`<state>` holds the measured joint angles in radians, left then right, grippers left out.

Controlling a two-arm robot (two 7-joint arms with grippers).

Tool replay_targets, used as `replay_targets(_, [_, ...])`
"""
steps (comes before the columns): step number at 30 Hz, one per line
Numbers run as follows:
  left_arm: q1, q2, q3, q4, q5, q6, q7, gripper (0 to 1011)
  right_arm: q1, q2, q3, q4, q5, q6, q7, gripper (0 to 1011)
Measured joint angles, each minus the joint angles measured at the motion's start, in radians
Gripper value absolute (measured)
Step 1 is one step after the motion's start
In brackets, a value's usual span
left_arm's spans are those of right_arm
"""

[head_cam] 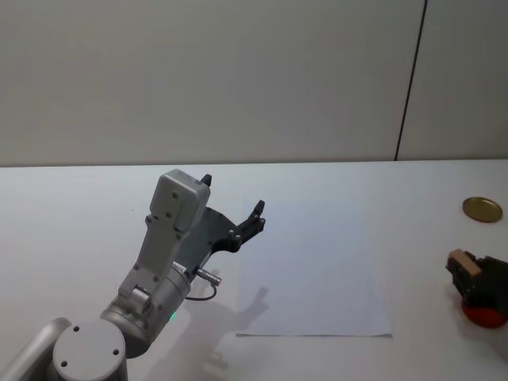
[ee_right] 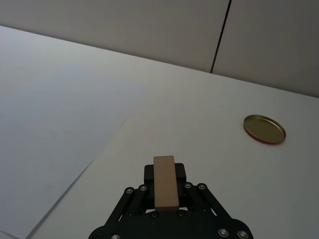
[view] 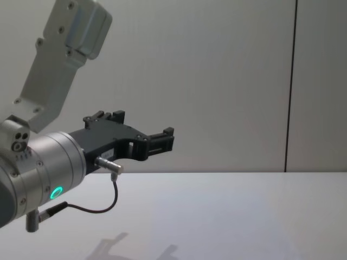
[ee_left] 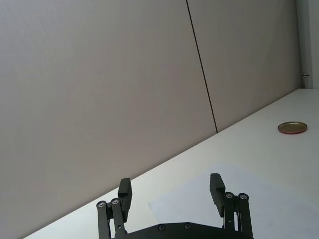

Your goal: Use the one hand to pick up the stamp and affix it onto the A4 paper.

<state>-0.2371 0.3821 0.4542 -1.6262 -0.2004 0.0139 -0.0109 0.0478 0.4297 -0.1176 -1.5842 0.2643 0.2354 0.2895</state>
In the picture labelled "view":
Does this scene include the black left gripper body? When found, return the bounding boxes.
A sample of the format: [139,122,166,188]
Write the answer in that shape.
[68,122,144,176]

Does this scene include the thin dark gripper cable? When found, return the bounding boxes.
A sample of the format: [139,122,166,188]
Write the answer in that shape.
[37,155,125,218]

